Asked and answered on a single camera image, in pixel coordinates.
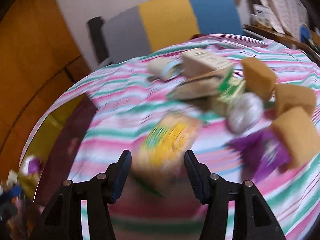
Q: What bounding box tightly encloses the yellow sponge block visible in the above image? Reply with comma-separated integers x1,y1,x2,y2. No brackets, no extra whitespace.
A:
240,57,277,102
271,107,319,169
275,83,317,117

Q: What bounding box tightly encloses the gold maroon storage box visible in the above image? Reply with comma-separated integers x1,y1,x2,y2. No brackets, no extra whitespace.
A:
18,94,98,206

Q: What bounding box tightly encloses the purple snack packet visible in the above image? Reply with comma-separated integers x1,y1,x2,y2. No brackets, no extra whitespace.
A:
228,128,291,183

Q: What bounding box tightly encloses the wooden side desk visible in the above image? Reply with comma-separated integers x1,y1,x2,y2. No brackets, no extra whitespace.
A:
244,24,319,66

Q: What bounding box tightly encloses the green-edged cracker packet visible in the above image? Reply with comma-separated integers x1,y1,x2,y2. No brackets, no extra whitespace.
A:
167,67,233,100

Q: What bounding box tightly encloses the orange wooden wardrobe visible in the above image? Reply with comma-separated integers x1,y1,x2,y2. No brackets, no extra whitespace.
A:
1,0,90,180

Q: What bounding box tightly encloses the grey yellow blue headboard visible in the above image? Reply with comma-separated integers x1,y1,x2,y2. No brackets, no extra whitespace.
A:
87,0,244,64

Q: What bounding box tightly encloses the silver white ball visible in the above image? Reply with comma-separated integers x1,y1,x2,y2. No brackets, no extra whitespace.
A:
227,92,264,134

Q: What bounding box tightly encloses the beige cardboard box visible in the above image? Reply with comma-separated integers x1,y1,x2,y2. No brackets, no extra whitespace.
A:
180,48,234,78

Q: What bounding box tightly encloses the blue round container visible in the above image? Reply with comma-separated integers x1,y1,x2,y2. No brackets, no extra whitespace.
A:
300,23,310,43

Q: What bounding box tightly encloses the striped pink green bedsheet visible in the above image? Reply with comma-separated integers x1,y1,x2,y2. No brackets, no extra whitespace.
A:
49,34,319,239

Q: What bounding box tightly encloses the rolled white blue sock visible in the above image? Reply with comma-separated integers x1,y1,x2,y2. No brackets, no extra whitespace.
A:
147,57,183,82

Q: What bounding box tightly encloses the green tea box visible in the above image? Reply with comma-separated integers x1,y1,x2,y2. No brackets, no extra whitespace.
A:
208,70,246,116

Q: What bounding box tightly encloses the yellow cracker snack packet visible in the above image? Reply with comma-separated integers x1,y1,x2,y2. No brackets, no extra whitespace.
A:
131,112,202,194

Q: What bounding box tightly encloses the white blue carton on desk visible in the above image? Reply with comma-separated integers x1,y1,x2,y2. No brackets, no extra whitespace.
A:
253,4,272,29

